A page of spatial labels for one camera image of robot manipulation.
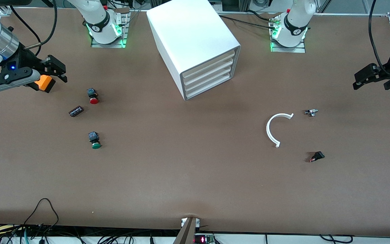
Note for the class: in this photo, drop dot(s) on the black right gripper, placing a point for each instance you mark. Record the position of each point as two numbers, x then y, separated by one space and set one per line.
23 59

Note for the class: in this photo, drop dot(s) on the red push button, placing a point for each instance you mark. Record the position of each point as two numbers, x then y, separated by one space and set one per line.
94 100

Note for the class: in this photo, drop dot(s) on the white plastic drawer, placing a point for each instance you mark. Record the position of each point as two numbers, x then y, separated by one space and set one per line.
208 73
208 79
208 86
208 65

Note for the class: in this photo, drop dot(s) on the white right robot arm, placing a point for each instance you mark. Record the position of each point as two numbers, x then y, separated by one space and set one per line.
98 20

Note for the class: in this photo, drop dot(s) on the green push button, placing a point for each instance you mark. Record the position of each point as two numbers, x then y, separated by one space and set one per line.
96 145

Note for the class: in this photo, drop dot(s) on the white drawer cabinet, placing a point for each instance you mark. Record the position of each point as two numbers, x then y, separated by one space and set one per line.
188 30

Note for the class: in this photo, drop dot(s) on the orange and black block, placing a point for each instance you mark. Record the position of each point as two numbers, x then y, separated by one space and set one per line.
43 83

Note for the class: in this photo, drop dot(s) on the dark cylindrical capacitor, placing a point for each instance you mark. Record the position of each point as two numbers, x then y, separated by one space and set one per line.
76 111

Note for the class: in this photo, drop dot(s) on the chrome tee fitting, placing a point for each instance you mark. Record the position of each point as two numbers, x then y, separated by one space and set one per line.
311 112

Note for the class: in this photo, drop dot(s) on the small red LED device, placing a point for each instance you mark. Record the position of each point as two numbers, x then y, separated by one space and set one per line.
203 239

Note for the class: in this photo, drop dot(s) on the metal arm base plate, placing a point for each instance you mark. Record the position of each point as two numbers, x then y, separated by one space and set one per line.
108 44
288 49

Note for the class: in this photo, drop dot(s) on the aluminium corner bracket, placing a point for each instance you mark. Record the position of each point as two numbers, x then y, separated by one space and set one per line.
4 13

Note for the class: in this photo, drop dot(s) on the black square push switch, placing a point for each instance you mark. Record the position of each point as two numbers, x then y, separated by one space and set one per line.
318 156

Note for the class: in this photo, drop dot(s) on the brown camera mount post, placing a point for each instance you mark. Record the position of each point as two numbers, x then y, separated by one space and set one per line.
185 234

